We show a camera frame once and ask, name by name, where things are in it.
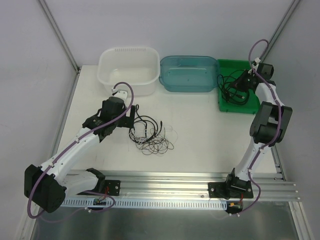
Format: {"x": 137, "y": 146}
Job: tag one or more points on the right aluminium frame post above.
{"x": 293, "y": 6}

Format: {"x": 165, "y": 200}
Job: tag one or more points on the left aluminium frame post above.
{"x": 57, "y": 32}

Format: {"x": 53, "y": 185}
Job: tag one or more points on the white slotted cable duct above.
{"x": 92, "y": 202}

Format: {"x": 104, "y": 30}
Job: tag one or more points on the green plastic tray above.
{"x": 229, "y": 99}

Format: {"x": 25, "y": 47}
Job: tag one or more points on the aluminium mounting rail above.
{"x": 194, "y": 186}

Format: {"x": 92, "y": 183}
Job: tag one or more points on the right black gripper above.
{"x": 240, "y": 81}

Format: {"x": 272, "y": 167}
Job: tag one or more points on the white plastic tub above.
{"x": 136, "y": 65}

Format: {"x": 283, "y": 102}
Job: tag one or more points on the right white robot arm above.
{"x": 268, "y": 127}

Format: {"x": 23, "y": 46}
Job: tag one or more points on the aluminium frame post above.
{"x": 57, "y": 32}
{"x": 293, "y": 6}

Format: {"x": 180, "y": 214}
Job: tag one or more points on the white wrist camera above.
{"x": 255, "y": 63}
{"x": 120, "y": 93}

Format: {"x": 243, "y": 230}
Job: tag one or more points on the teal transparent plastic container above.
{"x": 189, "y": 73}

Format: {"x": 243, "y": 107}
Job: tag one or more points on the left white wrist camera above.
{"x": 120, "y": 93}

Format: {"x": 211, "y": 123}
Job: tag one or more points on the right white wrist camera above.
{"x": 255, "y": 63}

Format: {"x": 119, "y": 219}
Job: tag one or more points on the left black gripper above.
{"x": 130, "y": 116}

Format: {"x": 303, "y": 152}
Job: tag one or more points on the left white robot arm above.
{"x": 48, "y": 185}

